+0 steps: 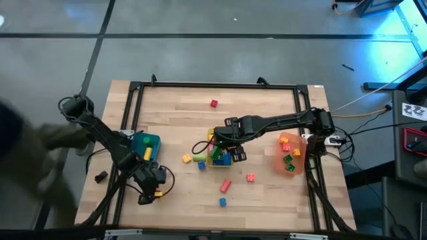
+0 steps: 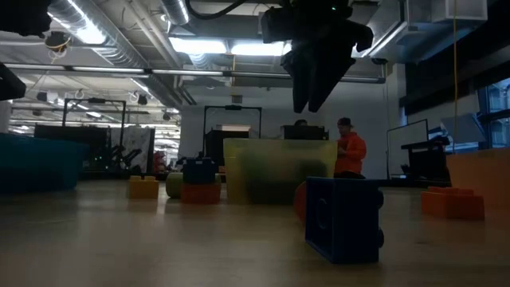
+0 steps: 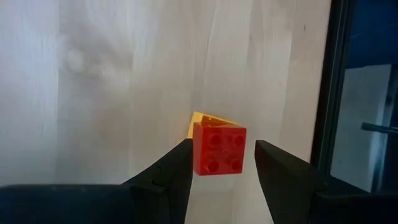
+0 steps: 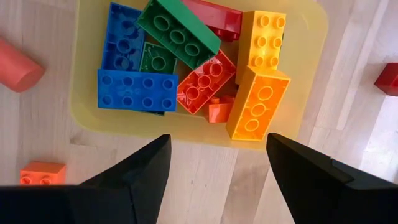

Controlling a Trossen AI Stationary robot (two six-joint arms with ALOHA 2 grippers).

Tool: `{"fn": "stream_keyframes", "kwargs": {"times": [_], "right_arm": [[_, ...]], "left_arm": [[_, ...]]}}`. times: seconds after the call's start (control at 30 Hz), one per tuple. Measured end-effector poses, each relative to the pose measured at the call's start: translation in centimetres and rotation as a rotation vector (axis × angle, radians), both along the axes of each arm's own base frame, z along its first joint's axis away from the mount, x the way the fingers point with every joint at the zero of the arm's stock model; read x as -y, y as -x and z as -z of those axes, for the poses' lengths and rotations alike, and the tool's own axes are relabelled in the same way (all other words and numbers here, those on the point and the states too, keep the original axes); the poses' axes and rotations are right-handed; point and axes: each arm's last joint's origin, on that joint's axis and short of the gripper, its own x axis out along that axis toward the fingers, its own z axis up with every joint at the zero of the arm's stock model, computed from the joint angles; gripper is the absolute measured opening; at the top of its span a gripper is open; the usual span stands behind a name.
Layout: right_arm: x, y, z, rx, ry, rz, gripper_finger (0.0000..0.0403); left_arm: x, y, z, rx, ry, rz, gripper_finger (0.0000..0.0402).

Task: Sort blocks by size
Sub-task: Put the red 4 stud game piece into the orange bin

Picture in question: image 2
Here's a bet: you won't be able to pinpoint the dark office desk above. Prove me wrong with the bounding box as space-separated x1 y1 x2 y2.
400 136 452 183

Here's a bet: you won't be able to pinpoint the yellow translucent plastic bin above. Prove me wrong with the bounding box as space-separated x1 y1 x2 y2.
222 138 339 206

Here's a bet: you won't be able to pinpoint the blue small brick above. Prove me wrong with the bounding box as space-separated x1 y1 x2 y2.
304 176 386 265
182 156 218 186

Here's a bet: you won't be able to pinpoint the white printed sheet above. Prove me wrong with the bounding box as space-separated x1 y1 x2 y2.
110 126 155 173

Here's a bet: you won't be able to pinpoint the light green cylinder block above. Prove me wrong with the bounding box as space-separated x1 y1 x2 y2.
165 171 185 199

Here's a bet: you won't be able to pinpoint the black partition panel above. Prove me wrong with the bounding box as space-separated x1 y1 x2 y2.
33 124 112 173

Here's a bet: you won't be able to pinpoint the black desk monitor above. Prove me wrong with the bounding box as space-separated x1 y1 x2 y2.
280 124 330 141

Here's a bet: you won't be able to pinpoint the orange long brick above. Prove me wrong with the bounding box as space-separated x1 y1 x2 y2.
179 183 222 206

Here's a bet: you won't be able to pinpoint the long metal pipe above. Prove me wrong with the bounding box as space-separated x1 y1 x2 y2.
0 62 386 85

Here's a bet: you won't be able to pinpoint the ceiling light panel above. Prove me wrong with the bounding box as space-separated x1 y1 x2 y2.
229 39 292 57
169 37 228 56

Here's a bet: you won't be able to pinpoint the orange small brick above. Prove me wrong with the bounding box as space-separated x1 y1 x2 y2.
420 186 486 222

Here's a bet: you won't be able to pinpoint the black cord reel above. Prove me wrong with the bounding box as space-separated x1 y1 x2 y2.
43 30 73 53

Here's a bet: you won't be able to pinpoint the silver air duct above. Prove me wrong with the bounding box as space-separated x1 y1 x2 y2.
47 0 151 69

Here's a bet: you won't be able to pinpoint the orange translucent plastic bin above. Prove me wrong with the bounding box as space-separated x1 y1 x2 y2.
445 147 510 210

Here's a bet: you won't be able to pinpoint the teal plastic bin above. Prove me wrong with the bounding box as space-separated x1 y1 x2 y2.
0 133 89 195

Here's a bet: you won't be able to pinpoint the yellow small brick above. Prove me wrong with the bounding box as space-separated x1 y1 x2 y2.
127 175 160 200

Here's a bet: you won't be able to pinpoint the grey tilted panel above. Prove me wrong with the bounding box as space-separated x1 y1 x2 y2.
440 112 486 144

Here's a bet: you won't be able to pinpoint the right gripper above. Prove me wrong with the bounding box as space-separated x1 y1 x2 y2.
261 0 375 115

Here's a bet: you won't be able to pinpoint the black gantry frame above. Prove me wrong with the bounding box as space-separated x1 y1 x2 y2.
202 104 263 168
61 97 128 139

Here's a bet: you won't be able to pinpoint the white board panel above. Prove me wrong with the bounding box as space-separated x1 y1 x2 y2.
386 118 430 179

